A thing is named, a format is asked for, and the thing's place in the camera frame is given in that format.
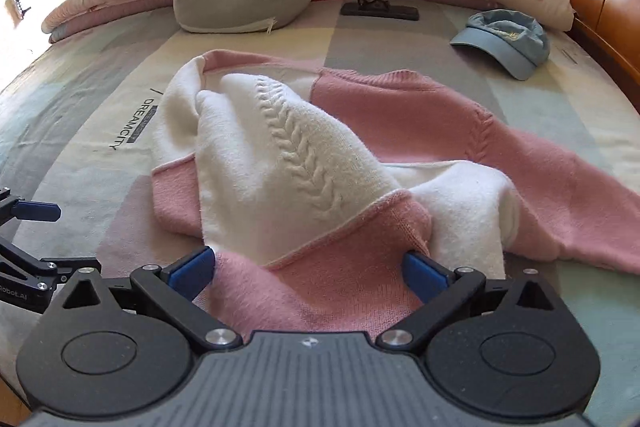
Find pink and white knit sweater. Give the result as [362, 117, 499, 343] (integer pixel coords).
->
[150, 49, 640, 343]

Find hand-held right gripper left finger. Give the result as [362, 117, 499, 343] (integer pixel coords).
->
[51, 246, 243, 352]

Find black flat bar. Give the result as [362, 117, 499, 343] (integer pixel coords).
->
[340, 2, 420, 22]

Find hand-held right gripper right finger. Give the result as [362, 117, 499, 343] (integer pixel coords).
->
[376, 251, 572, 352]

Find blue cap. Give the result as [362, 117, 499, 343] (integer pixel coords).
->
[449, 9, 552, 82]

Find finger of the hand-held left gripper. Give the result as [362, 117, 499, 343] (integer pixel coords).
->
[0, 187, 62, 228]
[0, 236, 102, 307]

